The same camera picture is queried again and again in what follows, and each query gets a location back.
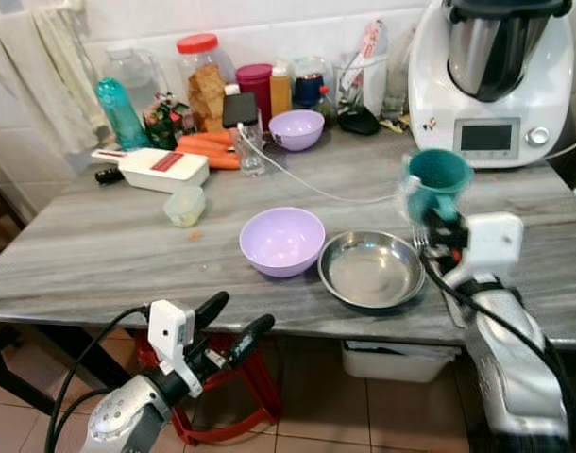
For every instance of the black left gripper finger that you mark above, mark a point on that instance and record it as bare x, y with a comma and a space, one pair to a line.
211, 310
252, 340

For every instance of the teal ceramic mug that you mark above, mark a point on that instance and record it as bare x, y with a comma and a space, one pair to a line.
441, 173

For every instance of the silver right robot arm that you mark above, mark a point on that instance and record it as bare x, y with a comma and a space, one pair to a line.
513, 368

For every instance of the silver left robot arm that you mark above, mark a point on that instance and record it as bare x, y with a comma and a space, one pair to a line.
127, 415

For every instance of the red plastic stool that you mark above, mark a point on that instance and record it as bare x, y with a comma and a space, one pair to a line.
255, 387

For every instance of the stainless steel bowl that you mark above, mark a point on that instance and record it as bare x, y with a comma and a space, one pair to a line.
368, 274

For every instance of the large lilac plastic bowl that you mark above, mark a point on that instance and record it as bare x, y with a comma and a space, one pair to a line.
281, 243

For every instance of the small clear plastic container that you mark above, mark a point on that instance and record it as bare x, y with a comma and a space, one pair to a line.
185, 208

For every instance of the white plastic box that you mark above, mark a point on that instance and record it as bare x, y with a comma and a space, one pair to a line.
397, 360

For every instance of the flat black object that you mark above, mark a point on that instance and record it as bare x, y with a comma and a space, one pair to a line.
360, 122

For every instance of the white kitchen cooking machine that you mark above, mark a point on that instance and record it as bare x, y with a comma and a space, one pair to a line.
496, 104

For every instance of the clear glass jar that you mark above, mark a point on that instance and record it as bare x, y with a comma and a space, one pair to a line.
398, 80

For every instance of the white slicer with red blade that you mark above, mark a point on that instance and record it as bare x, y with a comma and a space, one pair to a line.
160, 170

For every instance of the orange carrot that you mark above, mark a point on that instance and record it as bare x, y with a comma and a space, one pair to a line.
211, 141
217, 159

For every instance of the clear drinking glass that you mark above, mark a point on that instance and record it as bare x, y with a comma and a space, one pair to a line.
251, 156

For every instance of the small red-capped bottle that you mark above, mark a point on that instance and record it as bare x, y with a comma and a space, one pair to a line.
325, 106

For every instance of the clear bag with red stripe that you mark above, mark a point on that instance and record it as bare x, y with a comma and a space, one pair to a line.
365, 71

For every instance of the small lilac plastic bowl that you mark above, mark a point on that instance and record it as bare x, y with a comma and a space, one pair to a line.
296, 130

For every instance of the glass jar with blue contents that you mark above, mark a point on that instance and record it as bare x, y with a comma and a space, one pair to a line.
309, 87

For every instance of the black smartphone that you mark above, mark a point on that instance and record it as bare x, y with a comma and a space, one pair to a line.
239, 109

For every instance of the yellow bottle with white cap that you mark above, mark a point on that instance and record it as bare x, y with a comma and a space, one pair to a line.
281, 92

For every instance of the teal plastic bottle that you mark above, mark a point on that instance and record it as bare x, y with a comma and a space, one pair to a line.
118, 113

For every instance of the red-lidded clear jar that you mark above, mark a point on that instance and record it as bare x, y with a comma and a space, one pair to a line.
205, 90

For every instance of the magenta canister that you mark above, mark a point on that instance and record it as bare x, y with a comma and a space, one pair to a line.
255, 85

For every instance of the clear plastic jug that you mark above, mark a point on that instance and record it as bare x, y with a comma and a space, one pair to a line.
137, 77

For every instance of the beige hanging towel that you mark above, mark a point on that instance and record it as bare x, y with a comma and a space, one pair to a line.
42, 80

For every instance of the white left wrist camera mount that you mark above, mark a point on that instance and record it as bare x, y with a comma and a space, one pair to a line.
168, 330

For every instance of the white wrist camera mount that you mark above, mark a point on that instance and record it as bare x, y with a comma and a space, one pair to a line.
168, 330
494, 243

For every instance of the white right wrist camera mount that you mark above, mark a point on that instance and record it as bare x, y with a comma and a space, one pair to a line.
494, 243

